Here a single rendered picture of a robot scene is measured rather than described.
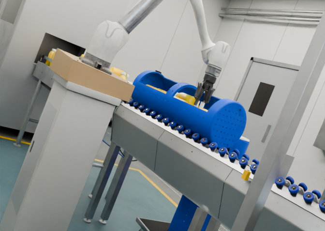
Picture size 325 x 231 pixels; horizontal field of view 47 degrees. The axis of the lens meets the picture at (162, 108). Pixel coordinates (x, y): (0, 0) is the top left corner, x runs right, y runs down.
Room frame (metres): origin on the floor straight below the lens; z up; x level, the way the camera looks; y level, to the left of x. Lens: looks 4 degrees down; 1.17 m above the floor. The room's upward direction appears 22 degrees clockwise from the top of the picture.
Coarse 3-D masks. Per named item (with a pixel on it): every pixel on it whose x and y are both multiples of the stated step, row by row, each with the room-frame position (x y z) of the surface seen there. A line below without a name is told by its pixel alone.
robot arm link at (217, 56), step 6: (222, 42) 2.25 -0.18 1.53; (216, 48) 2.24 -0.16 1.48; (222, 48) 2.23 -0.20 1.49; (228, 48) 2.25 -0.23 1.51; (210, 54) 2.27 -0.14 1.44; (216, 54) 2.23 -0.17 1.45; (222, 54) 2.23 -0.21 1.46; (228, 54) 2.26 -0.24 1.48; (210, 60) 2.25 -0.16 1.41; (216, 60) 2.23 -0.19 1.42; (222, 60) 2.23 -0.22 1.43; (222, 66) 2.26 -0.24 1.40
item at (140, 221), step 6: (138, 222) 2.80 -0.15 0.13; (144, 222) 2.79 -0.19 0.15; (150, 222) 2.84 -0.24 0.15; (156, 222) 2.88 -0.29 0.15; (162, 222) 2.94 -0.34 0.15; (168, 222) 3.00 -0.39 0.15; (144, 228) 2.72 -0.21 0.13; (150, 228) 2.72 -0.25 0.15; (156, 228) 2.77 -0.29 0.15; (162, 228) 2.82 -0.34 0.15
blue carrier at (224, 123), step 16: (144, 80) 2.76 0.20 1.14; (160, 80) 2.85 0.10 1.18; (144, 96) 2.58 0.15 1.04; (160, 96) 2.43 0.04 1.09; (160, 112) 2.45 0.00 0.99; (176, 112) 2.29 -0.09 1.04; (192, 112) 2.17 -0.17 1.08; (208, 112) 2.08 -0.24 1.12; (224, 112) 2.08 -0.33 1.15; (240, 112) 2.16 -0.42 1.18; (192, 128) 2.18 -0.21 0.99; (208, 128) 2.06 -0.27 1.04; (224, 128) 2.11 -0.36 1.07; (240, 128) 2.19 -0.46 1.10; (224, 144) 2.14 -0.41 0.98
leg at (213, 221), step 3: (210, 219) 2.08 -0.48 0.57; (213, 219) 2.07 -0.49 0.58; (210, 222) 2.07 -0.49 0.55; (213, 222) 2.06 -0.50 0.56; (216, 222) 2.05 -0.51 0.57; (219, 222) 2.06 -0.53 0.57; (207, 225) 2.08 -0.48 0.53; (210, 225) 2.07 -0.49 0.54; (213, 225) 2.05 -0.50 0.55; (216, 225) 2.06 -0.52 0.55; (219, 225) 2.07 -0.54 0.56; (207, 228) 2.08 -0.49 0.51; (210, 228) 2.06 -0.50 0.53; (213, 228) 2.05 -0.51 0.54; (216, 228) 2.06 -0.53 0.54
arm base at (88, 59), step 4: (84, 56) 2.13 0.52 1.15; (88, 56) 2.10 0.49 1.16; (92, 56) 2.09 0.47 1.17; (84, 60) 2.05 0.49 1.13; (88, 60) 2.08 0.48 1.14; (92, 60) 2.08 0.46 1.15; (96, 60) 2.09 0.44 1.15; (100, 60) 2.09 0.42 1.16; (88, 64) 2.06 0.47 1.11; (92, 64) 2.07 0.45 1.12; (96, 64) 2.06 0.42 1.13; (100, 64) 2.04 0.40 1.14; (104, 64) 2.11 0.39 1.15; (108, 64) 2.13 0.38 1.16; (96, 68) 2.08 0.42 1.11; (100, 68) 2.07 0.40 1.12; (104, 68) 2.11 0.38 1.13; (108, 68) 2.15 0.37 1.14; (108, 72) 2.10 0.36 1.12
